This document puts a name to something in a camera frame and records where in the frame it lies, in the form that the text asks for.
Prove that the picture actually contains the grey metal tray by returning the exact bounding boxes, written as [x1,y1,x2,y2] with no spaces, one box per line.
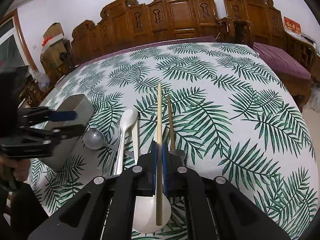
[39,94,94,172]

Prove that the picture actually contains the light bamboo chopstick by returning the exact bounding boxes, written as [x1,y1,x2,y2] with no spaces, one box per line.
[156,83,163,226]

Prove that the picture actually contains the person's left hand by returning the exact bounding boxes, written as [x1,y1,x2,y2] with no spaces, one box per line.
[0,157,30,181]

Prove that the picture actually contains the metal spoon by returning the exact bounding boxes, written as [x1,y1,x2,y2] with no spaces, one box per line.
[83,129,122,152]

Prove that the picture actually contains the large white ladle spoon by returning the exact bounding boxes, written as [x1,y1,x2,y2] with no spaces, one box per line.
[130,122,172,234]

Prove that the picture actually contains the white plastic spoon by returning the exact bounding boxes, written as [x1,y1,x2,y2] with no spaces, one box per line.
[114,108,138,175]

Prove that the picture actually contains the dark brown chopstick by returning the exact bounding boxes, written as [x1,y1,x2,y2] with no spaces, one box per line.
[167,95,175,151]

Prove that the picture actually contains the stacked cardboard boxes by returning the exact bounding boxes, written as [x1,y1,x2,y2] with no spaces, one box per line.
[40,23,73,84]

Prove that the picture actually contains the palm leaf tablecloth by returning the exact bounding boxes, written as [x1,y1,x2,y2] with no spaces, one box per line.
[26,42,320,240]

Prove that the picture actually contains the purple seat cushion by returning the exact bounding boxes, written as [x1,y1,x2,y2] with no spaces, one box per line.
[253,42,311,80]

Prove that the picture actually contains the carved wooden sofa bench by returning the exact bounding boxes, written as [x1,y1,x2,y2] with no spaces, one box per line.
[70,0,235,66]

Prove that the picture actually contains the carved wooden armchair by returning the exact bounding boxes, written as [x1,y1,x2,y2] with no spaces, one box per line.
[222,0,313,71]

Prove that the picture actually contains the red sign card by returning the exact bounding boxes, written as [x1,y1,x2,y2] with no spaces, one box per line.
[284,17,302,36]

